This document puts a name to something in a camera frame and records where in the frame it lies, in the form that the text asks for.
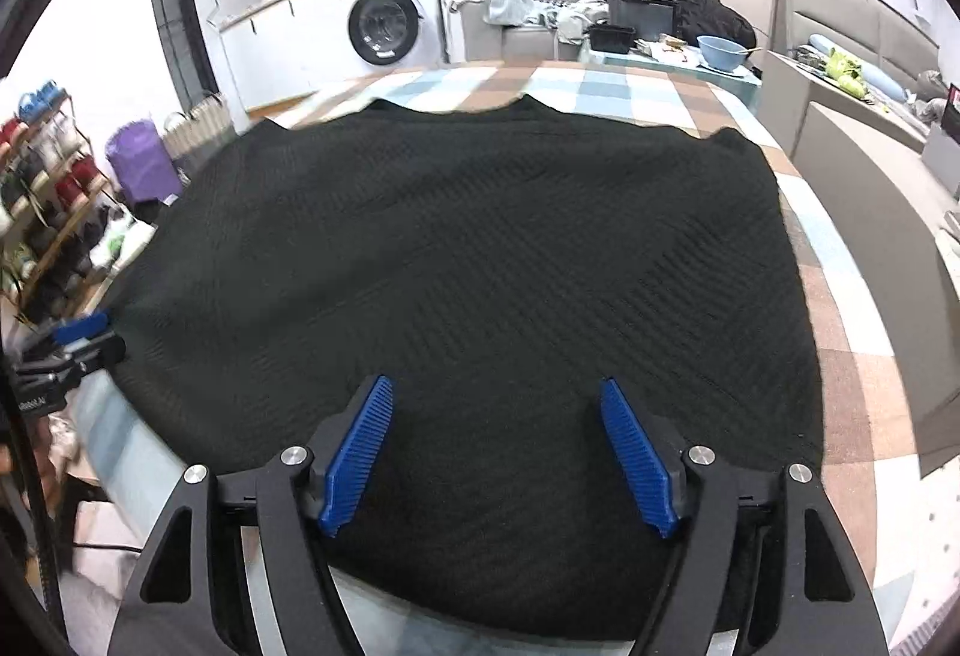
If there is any black knit sweater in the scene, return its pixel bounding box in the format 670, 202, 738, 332
106, 97, 823, 642

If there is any light blue clothes pile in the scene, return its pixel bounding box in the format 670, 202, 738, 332
449, 0, 608, 45

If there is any shoe rack with shoes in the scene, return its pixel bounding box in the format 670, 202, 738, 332
2, 80, 122, 326

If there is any purple bag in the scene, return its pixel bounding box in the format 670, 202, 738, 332
104, 119, 182, 204

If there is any checkered blue brown bedspread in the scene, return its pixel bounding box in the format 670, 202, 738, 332
73, 58, 902, 656

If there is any grey laundry basket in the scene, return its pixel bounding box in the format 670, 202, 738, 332
161, 94, 236, 175

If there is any white kitchen counter cabinet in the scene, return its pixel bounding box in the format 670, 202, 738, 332
221, 0, 345, 112

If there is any dark door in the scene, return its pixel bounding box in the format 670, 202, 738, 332
149, 0, 220, 113

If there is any small table with teal cloth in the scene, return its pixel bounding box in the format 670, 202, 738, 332
578, 41, 761, 108

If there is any blue plastic bowl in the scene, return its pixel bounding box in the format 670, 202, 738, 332
697, 35, 750, 73

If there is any black plastic tray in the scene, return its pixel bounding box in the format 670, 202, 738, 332
586, 23, 636, 55

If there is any yellow green toy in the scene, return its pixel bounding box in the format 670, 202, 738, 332
825, 48, 869, 100

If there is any white washing machine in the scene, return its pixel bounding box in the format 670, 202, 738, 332
331, 0, 446, 76

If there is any black monitor screen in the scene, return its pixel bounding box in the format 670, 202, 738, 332
607, 0, 675, 41

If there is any grey sofa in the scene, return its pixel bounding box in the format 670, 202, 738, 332
757, 0, 947, 154

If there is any black jacket pile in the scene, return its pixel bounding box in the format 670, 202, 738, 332
602, 0, 758, 50

